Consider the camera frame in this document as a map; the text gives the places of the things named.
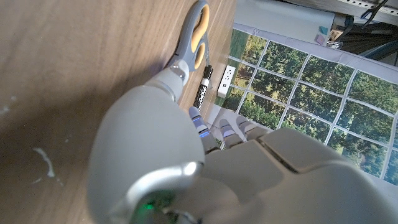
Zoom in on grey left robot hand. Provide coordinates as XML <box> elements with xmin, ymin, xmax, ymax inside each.
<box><xmin>86</xmin><ymin>58</ymin><xmax>398</xmax><ymax>224</ymax></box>

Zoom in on grey scissors with orange handles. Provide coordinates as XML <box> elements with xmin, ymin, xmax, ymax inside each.
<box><xmin>164</xmin><ymin>0</ymin><xmax>211</xmax><ymax>72</ymax></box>

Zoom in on black dry erase marker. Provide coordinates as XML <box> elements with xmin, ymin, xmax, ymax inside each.
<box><xmin>192</xmin><ymin>64</ymin><xmax>214</xmax><ymax>112</ymax></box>

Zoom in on white power strip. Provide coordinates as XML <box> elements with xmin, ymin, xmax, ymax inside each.
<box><xmin>216</xmin><ymin>64</ymin><xmax>236</xmax><ymax>99</ymax></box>

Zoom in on printed window backdrop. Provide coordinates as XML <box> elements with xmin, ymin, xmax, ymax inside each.
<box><xmin>211</xmin><ymin>0</ymin><xmax>398</xmax><ymax>194</ymax></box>

